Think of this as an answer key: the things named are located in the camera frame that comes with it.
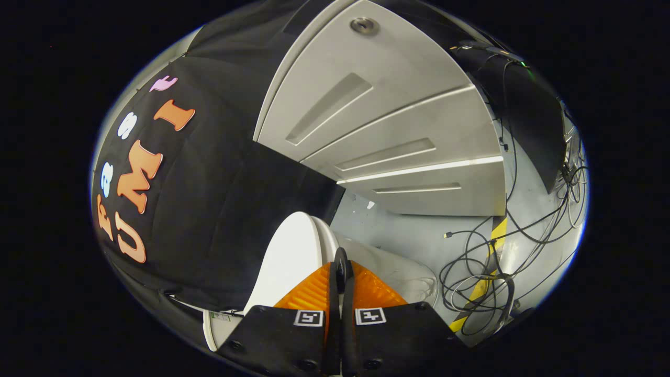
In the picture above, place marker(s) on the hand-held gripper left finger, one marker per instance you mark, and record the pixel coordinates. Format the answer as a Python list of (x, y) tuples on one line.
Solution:
[(334, 293)]

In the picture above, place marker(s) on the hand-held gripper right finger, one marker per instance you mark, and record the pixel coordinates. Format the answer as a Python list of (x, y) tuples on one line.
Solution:
[(348, 303)]

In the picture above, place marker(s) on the black backdrop cloth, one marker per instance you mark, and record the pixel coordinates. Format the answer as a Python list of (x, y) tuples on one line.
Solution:
[(220, 209)]

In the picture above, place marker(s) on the yellow black floor tape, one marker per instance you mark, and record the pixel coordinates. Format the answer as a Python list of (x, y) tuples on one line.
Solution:
[(497, 230)]

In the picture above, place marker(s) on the white drawer cabinet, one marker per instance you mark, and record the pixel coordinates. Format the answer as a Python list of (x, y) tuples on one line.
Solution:
[(387, 104)]

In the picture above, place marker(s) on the dark hanging cloth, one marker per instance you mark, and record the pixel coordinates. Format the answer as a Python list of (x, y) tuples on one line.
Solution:
[(528, 110)]

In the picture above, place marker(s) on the round metal cabinet lock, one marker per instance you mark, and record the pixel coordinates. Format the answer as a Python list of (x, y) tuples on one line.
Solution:
[(365, 25)]

